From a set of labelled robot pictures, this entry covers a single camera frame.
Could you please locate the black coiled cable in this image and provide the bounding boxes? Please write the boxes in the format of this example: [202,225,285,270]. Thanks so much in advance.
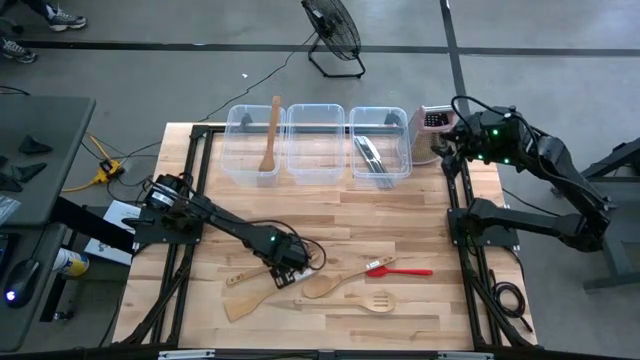
[487,267,535,334]

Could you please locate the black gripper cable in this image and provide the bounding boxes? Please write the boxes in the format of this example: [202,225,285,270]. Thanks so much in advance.
[451,94,501,132]
[244,218,327,272]

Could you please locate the black foam wedge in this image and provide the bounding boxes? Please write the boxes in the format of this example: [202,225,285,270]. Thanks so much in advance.
[18,134,54,156]
[0,172,25,194]
[10,162,49,184]

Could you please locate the grey metal stand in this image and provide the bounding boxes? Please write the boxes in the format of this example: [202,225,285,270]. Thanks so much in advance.
[549,137,640,292]

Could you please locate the wooden spoon with white label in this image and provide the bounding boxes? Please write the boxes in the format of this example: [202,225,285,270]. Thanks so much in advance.
[301,255,397,300]

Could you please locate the clear plastic bin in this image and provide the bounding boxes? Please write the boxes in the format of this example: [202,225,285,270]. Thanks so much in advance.
[348,105,414,190]
[285,103,347,187]
[221,103,287,189]

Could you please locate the small wooden spatula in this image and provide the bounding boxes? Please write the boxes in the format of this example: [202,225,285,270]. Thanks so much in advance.
[225,266,274,290]

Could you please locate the plain wooden spoon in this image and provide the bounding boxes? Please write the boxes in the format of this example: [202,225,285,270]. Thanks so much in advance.
[257,95,283,174]

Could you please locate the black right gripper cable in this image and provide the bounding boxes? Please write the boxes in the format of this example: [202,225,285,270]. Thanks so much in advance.
[451,94,501,132]

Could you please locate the clear plastic bag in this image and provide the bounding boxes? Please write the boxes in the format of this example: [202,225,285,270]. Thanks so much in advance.
[0,193,22,227]

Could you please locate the person's shoe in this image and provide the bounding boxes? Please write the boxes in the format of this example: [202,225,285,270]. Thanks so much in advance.
[45,3,88,33]
[0,37,39,65]

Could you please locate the black metal table frame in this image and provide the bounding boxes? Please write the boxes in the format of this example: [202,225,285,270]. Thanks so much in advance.
[112,123,539,360]

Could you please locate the wooden turner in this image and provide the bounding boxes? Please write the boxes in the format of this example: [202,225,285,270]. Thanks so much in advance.
[223,279,304,323]

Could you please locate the yellow power strip cord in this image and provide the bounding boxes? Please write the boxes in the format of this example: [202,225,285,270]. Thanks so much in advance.
[60,132,126,194]

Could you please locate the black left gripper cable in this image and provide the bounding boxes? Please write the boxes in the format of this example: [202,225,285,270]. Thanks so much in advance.
[244,218,327,272]

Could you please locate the metal tongs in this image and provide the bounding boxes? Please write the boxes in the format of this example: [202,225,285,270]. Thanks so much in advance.
[353,137,389,176]

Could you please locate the red silicone spatula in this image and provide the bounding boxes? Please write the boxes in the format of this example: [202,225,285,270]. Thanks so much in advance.
[364,265,434,280]

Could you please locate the black fan power cable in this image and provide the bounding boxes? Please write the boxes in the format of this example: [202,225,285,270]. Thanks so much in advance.
[197,30,317,124]

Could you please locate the chrome-handled metal utensil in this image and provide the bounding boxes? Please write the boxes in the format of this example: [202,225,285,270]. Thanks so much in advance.
[367,149,397,190]

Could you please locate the white and yellow can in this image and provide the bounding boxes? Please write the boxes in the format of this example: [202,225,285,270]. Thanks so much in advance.
[52,247,91,278]

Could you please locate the pink-handled metal box grater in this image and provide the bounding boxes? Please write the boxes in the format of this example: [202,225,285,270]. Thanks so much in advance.
[408,103,460,167]

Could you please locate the grey side desk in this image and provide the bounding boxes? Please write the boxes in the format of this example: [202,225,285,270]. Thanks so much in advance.
[0,94,97,354]

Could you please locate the black support beam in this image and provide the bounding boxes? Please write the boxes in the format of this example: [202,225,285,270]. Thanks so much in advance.
[52,197,136,254]

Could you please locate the white paper booklet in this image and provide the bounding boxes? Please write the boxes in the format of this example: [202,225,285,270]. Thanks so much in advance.
[83,199,144,266]

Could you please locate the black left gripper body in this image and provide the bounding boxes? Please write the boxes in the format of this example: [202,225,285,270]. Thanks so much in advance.
[269,239,314,274]

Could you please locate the black floor fan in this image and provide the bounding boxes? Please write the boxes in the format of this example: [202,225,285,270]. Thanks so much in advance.
[300,0,367,80]

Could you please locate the slotted wooden spoon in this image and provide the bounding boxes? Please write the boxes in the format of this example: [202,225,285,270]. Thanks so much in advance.
[266,290,398,315]

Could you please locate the dark-handled slim knife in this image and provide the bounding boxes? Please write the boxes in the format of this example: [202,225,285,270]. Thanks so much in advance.
[360,135,385,166]

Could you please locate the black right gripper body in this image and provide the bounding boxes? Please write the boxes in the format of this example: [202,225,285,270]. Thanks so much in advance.
[447,119,480,162]

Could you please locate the black computer mouse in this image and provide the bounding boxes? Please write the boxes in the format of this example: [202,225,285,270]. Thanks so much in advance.
[3,258,41,309]

